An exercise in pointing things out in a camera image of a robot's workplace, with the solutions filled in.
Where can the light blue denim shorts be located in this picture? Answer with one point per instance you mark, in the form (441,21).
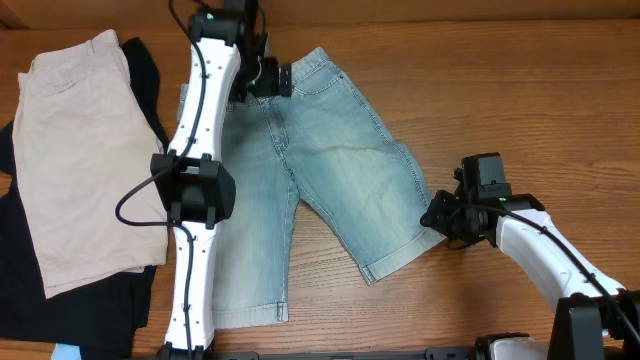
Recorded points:
(326,146)

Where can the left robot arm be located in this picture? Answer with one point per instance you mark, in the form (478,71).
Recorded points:
(229,60)

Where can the black garment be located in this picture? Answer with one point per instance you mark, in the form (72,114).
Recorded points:
(101,317)

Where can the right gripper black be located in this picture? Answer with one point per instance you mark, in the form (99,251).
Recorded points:
(439,211)

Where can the beige shorts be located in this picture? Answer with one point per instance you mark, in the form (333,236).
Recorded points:
(81,142)

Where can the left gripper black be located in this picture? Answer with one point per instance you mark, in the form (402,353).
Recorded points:
(284,79)

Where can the light blue cloth piece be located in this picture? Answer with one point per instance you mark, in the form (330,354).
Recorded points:
(66,352)

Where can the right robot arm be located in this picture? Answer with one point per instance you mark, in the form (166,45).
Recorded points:
(595,316)

